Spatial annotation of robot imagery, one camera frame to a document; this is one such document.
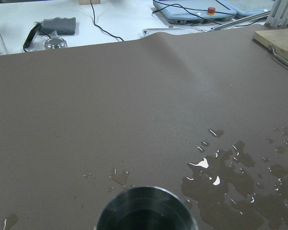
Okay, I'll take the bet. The steel double jigger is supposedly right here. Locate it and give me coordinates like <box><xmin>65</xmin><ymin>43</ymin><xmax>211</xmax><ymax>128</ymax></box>
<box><xmin>96</xmin><ymin>186</ymin><xmax>199</xmax><ymax>230</ymax></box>

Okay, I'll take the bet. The brown table mat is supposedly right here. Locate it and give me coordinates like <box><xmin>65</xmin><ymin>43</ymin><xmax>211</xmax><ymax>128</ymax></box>
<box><xmin>0</xmin><ymin>25</ymin><xmax>288</xmax><ymax>230</ymax></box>

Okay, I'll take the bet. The teach pendant with red button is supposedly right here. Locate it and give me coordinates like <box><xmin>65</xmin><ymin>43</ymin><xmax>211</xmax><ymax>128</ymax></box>
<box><xmin>153</xmin><ymin>0</ymin><xmax>237</xmax><ymax>25</ymax></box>

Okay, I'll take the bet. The round glass lid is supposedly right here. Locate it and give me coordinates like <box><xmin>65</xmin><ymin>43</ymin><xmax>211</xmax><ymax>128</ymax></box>
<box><xmin>44</xmin><ymin>37</ymin><xmax>68</xmax><ymax>50</ymax></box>

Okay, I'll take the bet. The metal rod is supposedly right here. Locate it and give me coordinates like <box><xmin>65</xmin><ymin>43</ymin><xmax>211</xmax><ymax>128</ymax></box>
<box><xmin>205</xmin><ymin>11</ymin><xmax>270</xmax><ymax>32</ymax></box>

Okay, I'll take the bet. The grey folded cloth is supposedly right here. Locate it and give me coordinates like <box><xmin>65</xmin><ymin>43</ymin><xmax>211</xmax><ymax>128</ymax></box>
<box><xmin>40</xmin><ymin>17</ymin><xmax>76</xmax><ymax>35</ymax></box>

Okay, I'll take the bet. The black handheld tool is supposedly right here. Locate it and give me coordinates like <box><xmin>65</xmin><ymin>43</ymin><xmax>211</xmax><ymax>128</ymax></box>
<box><xmin>23</xmin><ymin>23</ymin><xmax>42</xmax><ymax>52</ymax></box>

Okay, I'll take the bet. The wooden cutting board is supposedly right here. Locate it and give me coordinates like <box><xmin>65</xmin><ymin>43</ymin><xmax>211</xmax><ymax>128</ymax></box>
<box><xmin>253</xmin><ymin>29</ymin><xmax>288</xmax><ymax>61</ymax></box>

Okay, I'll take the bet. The black cable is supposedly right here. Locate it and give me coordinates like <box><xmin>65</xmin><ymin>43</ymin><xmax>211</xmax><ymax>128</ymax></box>
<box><xmin>89</xmin><ymin>0</ymin><xmax>125</xmax><ymax>42</ymax></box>

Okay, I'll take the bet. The metal cutting board handle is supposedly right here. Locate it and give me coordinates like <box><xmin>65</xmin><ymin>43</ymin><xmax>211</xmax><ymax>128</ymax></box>
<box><xmin>268</xmin><ymin>45</ymin><xmax>288</xmax><ymax>67</ymax></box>

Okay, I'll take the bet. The aluminium frame post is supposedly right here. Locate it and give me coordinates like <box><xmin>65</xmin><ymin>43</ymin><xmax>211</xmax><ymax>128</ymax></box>
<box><xmin>265</xmin><ymin>0</ymin><xmax>288</xmax><ymax>28</ymax></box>

